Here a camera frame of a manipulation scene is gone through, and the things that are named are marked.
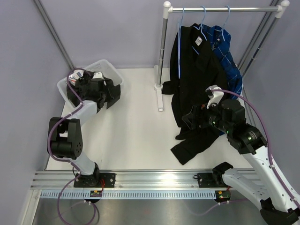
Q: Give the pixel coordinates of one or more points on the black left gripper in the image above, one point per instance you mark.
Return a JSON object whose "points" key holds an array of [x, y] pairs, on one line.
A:
{"points": [[104, 85]]}

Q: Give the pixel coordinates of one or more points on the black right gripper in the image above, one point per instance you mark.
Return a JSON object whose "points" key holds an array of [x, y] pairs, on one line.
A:
{"points": [[197, 111]]}

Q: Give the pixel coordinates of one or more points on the dark pinstriped shirt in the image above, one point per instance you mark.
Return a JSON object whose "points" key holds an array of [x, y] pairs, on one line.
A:
{"points": [[113, 92]]}

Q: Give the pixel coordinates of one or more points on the light blue hanger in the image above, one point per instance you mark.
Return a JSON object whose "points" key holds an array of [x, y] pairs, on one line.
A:
{"points": [[179, 41], [221, 30], [197, 41]]}

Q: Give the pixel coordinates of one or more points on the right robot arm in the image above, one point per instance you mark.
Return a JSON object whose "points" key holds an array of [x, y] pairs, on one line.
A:
{"points": [[276, 201]]}

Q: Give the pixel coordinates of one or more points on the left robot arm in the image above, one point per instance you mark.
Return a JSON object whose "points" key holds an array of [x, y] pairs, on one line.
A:
{"points": [[65, 141]]}

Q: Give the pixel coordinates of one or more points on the plain black shirt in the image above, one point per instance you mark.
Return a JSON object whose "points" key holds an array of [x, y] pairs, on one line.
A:
{"points": [[198, 72]]}

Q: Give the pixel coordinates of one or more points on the blue plaid shirt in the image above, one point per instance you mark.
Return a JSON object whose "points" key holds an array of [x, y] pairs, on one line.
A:
{"points": [[221, 49]]}

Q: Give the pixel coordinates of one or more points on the metal clothes rack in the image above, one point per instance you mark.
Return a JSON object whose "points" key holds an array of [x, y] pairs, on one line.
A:
{"points": [[273, 13]]}

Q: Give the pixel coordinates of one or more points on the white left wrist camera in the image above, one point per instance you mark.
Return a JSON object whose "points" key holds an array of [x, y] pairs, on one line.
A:
{"points": [[98, 75]]}

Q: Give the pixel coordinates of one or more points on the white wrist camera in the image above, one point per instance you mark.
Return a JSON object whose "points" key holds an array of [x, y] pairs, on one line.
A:
{"points": [[98, 75], [214, 94]]}

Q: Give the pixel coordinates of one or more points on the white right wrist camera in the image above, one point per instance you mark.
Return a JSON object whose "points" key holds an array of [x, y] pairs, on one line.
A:
{"points": [[214, 94]]}

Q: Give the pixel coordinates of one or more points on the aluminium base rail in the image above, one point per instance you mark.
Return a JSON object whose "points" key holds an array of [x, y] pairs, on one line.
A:
{"points": [[130, 180]]}

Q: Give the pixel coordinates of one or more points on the perforated cable duct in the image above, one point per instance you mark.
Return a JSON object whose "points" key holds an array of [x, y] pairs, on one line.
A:
{"points": [[130, 194]]}

